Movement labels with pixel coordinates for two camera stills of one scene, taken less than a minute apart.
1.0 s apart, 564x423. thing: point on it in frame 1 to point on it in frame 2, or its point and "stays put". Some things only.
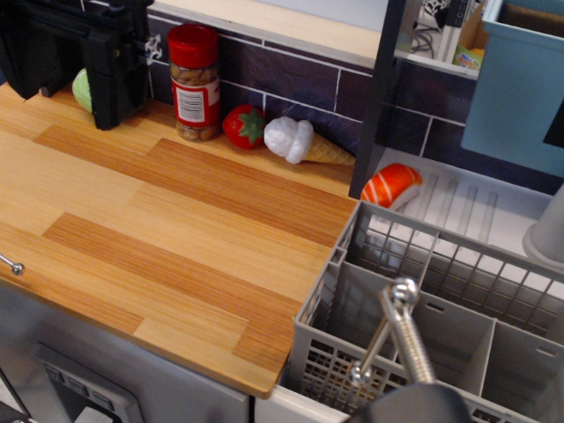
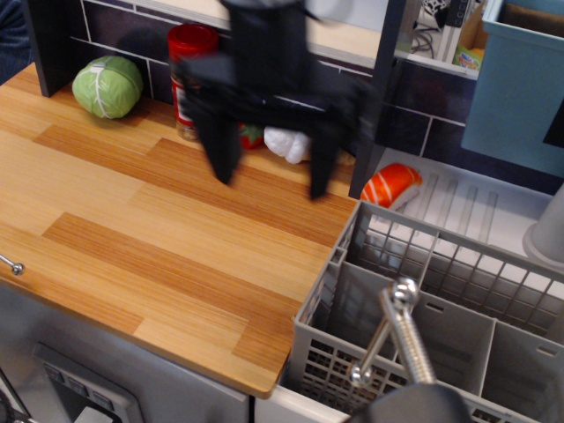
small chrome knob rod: [18, 269] stays put
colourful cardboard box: [470, 55] stays put
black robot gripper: [43, 43] to [216, 91]
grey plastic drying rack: [493, 330] stays put
